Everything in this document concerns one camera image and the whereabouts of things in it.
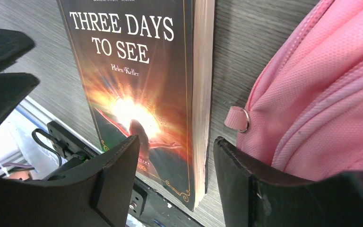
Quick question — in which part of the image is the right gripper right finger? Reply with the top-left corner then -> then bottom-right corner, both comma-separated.
213,137 -> 363,227

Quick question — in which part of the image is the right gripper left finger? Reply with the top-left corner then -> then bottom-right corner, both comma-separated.
0,136 -> 139,227

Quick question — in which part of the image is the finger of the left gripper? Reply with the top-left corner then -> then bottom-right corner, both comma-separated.
0,73 -> 40,125
0,28 -> 35,72

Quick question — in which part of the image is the pink student backpack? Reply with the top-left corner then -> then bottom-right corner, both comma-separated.
225,0 -> 363,181

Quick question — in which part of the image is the dark book orange cover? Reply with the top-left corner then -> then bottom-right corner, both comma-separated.
57,0 -> 216,210

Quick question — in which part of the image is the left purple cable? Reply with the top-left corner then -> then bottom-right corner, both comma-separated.
0,161 -> 35,175

